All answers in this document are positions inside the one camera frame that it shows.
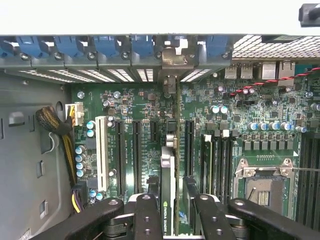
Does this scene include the black RAM stick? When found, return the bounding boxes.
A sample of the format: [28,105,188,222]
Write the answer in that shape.
[201,134,214,201]

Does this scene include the CPU socket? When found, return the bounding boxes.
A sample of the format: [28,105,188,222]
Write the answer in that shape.
[233,157,298,218]

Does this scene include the black RAM slot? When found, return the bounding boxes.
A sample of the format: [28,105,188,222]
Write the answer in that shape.
[300,132,308,223]
[307,132,315,223]
[228,129,238,198]
[221,129,230,201]
[213,129,222,201]
[315,132,320,223]

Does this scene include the long black expansion slot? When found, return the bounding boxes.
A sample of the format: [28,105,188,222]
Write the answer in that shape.
[131,119,143,195]
[114,119,125,198]
[185,119,196,177]

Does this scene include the metal socket cover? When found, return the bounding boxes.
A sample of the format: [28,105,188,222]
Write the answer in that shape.
[234,157,294,179]

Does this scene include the white expansion slot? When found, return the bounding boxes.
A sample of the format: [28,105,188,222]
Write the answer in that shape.
[95,115,110,193]

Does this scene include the short black expansion slot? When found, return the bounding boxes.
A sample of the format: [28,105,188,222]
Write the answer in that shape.
[150,117,159,144]

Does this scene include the thin metal locking lever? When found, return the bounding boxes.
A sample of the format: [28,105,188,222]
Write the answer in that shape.
[291,166,320,174]

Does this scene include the green motherboard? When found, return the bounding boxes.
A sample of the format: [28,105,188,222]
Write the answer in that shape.
[71,61,320,226]

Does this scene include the white power connector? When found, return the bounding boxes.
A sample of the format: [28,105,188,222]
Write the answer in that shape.
[64,101,85,128]

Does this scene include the blue slot clip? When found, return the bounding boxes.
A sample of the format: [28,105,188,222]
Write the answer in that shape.
[0,39,12,58]
[54,36,81,58]
[94,36,119,59]
[131,34,154,58]
[206,35,229,58]
[16,36,43,59]

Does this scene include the black PC case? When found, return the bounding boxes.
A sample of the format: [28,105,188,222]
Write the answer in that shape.
[0,32,320,240]

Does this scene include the black latch peg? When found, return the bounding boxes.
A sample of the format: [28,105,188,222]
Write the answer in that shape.
[298,2,320,28]

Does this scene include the black connector with yellow wires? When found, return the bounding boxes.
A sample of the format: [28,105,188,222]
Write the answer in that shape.
[70,180,89,214]

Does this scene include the black sleeved wire bundle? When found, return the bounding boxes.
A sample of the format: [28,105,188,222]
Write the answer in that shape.
[35,105,78,187]

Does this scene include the red black twisted wire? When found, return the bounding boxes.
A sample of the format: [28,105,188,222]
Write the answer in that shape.
[228,66,320,97]

